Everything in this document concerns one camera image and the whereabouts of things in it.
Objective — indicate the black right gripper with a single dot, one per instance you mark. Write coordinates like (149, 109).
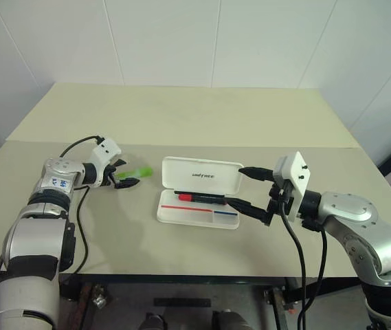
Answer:
(277, 199)

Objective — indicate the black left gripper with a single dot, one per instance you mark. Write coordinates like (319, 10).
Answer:
(108, 176)

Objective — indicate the green marker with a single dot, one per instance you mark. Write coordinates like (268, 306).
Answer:
(143, 172)

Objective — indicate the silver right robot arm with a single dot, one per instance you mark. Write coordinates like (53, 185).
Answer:
(363, 233)

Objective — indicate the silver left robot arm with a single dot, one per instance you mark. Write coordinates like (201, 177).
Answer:
(33, 240)

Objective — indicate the red capped black marker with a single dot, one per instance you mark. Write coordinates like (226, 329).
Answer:
(186, 197)

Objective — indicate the white plastic pencil case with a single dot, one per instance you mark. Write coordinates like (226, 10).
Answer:
(188, 220)

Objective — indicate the dark rounded shape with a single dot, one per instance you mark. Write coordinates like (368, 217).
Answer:
(154, 322)
(229, 320)

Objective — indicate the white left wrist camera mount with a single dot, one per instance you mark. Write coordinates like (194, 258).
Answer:
(105, 150)

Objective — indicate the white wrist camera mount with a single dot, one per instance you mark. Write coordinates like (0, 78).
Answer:
(298, 178)
(105, 150)

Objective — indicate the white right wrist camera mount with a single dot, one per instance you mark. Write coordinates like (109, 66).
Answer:
(298, 178)

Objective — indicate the black metal table frame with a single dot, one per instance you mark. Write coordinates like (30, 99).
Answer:
(181, 280)

